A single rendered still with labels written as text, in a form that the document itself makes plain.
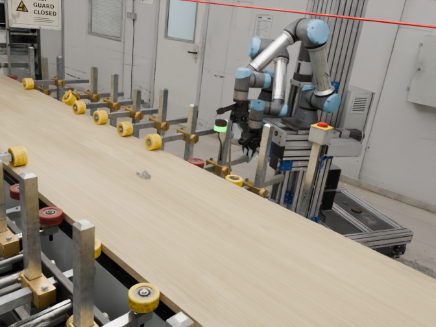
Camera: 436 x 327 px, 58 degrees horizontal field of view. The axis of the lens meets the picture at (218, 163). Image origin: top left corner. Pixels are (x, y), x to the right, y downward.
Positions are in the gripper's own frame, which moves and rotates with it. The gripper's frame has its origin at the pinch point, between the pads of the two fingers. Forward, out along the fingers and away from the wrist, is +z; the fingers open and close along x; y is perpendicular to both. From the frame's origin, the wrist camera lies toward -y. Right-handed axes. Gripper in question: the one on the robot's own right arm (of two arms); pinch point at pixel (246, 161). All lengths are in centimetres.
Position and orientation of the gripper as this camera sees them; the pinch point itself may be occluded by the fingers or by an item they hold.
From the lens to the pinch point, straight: 230.3
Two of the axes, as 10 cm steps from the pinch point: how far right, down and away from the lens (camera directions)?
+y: 6.8, -1.8, 7.1
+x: -7.2, -3.2, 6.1
